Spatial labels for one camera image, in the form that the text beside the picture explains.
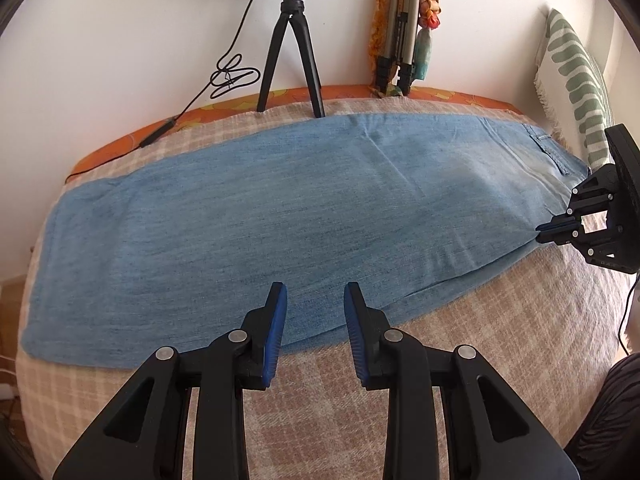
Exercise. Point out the orange leaf print bedsheet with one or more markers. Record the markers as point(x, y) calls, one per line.
point(350, 92)

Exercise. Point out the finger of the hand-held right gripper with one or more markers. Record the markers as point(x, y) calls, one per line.
point(592, 255)
point(575, 200)

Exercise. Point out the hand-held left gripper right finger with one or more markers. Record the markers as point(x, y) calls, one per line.
point(356, 335)

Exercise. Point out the white green patterned pillow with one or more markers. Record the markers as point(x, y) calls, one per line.
point(575, 75)

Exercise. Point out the folded silver tripod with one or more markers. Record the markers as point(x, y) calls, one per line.
point(402, 25)

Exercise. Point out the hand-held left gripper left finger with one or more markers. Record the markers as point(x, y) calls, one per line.
point(277, 330)

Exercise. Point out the blue denim pants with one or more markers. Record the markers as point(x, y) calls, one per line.
point(275, 210)

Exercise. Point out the beige plaid blanket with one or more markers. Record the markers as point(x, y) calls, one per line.
point(320, 435)

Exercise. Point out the dark striped clothing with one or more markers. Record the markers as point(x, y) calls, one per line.
point(615, 410)

